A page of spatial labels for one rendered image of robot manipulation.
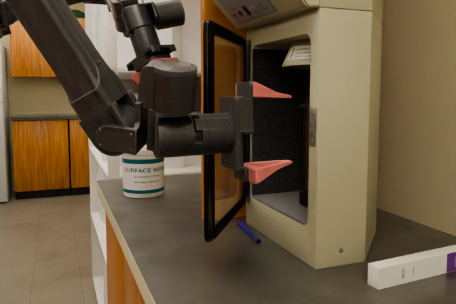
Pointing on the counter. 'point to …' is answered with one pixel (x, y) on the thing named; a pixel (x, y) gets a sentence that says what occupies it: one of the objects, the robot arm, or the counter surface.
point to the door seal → (214, 112)
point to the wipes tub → (142, 174)
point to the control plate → (234, 1)
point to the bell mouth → (298, 55)
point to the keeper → (313, 127)
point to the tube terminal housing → (334, 117)
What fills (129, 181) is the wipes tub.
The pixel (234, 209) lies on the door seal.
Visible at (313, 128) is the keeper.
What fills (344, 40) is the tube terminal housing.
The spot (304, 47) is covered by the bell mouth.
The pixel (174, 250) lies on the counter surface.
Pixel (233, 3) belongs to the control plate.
